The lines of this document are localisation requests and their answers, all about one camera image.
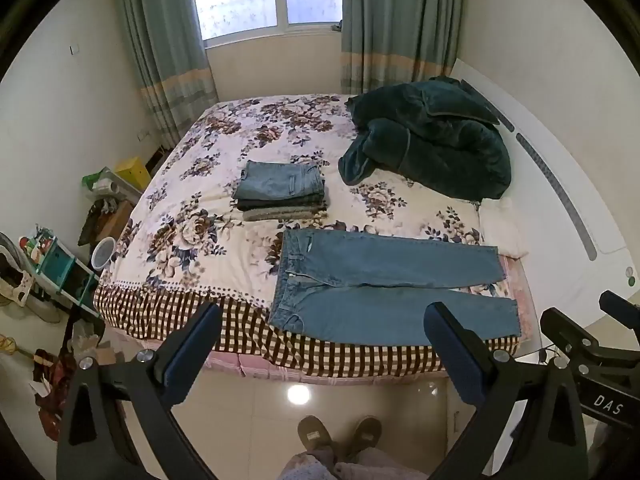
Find green plastic bag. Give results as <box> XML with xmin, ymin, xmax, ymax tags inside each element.
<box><xmin>81</xmin><ymin>166</ymin><xmax>118</xmax><ymax>194</ymax></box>

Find folded grey-blue jeans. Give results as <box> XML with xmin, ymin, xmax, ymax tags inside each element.
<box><xmin>232</xmin><ymin>160</ymin><xmax>326</xmax><ymax>202</ymax></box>

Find folded beige pants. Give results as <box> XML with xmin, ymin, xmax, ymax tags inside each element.
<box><xmin>242</xmin><ymin>206</ymin><xmax>329</xmax><ymax>223</ymax></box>

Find light blue jeans pants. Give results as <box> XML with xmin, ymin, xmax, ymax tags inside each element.
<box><xmin>268</xmin><ymin>228</ymin><xmax>522</xmax><ymax>348</ymax></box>

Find white headboard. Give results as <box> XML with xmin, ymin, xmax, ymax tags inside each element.
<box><xmin>450</xmin><ymin>57</ymin><xmax>640</xmax><ymax>328</ymax></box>

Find folded dark pants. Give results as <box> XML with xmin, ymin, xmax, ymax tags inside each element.
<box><xmin>236</xmin><ymin>197</ymin><xmax>328</xmax><ymax>212</ymax></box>

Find grey-green curtain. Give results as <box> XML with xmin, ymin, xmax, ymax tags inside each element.
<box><xmin>111</xmin><ymin>0</ymin><xmax>221</xmax><ymax>152</ymax></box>
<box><xmin>341</xmin><ymin>0</ymin><xmax>467</xmax><ymax>97</ymax></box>

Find floor clutter pile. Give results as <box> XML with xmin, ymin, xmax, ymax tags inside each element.
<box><xmin>0</xmin><ymin>307</ymin><xmax>118</xmax><ymax>442</ymax></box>

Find teal shelf rack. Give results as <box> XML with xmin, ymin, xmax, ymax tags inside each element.
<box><xmin>19</xmin><ymin>227</ymin><xmax>102</xmax><ymax>313</ymax></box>

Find white bucket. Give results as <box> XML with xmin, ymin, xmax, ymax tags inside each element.
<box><xmin>90</xmin><ymin>237</ymin><xmax>119</xmax><ymax>272</ymax></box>

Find olive slipper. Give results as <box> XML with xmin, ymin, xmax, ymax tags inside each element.
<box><xmin>297</xmin><ymin>415</ymin><xmax>334</xmax><ymax>461</ymax></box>
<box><xmin>344</xmin><ymin>416</ymin><xmax>384</xmax><ymax>462</ymax></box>

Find bed with floral sheet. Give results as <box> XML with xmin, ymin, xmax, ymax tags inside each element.
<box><xmin>92</xmin><ymin>92</ymin><xmax>532</xmax><ymax>387</ymax></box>

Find wooden nightstand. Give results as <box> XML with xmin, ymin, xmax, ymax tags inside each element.
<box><xmin>77</xmin><ymin>194</ymin><xmax>140</xmax><ymax>262</ymax></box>

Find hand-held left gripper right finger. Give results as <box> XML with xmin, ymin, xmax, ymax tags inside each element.
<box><xmin>423</xmin><ymin>301</ymin><xmax>589</xmax><ymax>480</ymax></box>

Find person's left leg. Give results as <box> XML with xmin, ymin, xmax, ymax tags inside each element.
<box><xmin>278</xmin><ymin>449</ymin><xmax>341</xmax><ymax>480</ymax></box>

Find white pillow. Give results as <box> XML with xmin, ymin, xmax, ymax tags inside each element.
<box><xmin>479</xmin><ymin>199</ymin><xmax>531</xmax><ymax>261</ymax></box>

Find yellow box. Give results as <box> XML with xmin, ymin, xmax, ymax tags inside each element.
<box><xmin>115</xmin><ymin>156</ymin><xmax>152</xmax><ymax>187</ymax></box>

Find dark green blanket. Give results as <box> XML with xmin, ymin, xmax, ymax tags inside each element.
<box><xmin>337</xmin><ymin>76</ymin><xmax>513</xmax><ymax>201</ymax></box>

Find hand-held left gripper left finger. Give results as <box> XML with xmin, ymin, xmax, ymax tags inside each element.
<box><xmin>56</xmin><ymin>301</ymin><xmax>223</xmax><ymax>480</ymax></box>

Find white baby seat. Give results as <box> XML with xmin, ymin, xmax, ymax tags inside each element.
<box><xmin>0</xmin><ymin>231</ymin><xmax>62</xmax><ymax>325</ymax></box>

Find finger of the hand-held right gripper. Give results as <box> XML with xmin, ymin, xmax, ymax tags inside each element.
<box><xmin>598</xmin><ymin>290</ymin><xmax>640</xmax><ymax>325</ymax></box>
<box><xmin>540</xmin><ymin>308</ymin><xmax>608</xmax><ymax>367</ymax></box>

